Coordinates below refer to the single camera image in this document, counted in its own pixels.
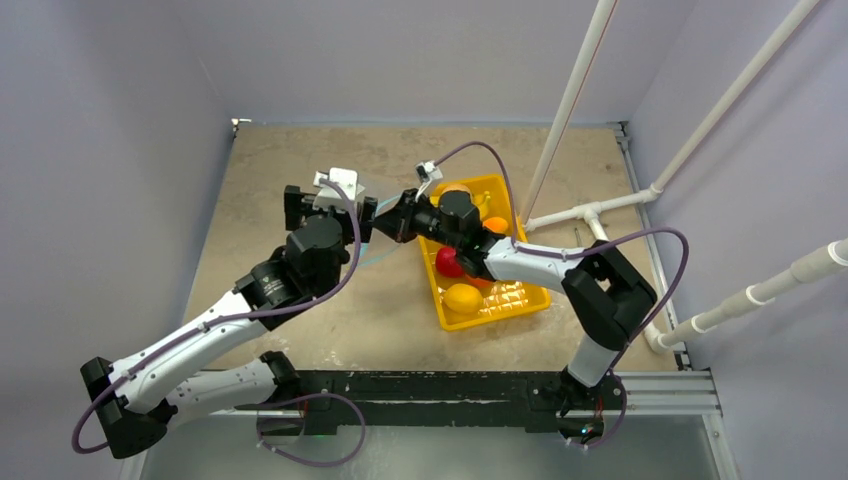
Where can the yellow plastic tray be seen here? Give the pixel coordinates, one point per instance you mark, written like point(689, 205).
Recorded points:
point(504, 300)

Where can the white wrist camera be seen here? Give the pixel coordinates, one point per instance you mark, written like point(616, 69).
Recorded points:
point(336, 188)
point(428, 172)

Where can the yellow banana bunch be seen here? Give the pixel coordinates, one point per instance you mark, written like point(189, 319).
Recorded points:
point(482, 202)

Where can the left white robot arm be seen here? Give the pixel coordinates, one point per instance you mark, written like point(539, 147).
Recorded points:
point(137, 399)

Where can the aluminium frame rail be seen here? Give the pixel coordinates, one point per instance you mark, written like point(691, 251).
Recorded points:
point(684, 394)

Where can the clear zip bag blue zipper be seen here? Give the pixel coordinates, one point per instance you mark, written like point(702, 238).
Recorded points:
point(380, 246)

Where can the red apple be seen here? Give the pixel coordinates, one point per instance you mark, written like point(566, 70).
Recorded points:
point(447, 264)

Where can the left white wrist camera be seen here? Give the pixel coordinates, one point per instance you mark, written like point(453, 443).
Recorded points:
point(336, 188)

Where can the orange peach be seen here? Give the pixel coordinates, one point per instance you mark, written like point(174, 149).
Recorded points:
point(456, 187)

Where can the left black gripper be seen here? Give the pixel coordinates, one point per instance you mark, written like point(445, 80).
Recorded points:
point(297, 210)

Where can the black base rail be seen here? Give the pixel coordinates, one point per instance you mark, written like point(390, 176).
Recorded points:
point(329, 399)

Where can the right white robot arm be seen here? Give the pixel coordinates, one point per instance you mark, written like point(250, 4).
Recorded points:
point(608, 295)

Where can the orange fruit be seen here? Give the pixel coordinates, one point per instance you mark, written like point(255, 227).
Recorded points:
point(479, 283)

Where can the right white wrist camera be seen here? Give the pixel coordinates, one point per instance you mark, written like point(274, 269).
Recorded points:
point(428, 172)

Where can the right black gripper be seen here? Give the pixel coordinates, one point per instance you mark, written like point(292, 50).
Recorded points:
point(405, 216)

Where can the white pvc pipe frame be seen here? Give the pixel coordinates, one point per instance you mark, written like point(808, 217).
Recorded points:
point(823, 262)

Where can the orange yellow mango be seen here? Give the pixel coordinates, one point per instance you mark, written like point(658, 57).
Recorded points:
point(498, 225)

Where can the yellow lemon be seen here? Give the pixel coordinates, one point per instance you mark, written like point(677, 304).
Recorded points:
point(463, 299)

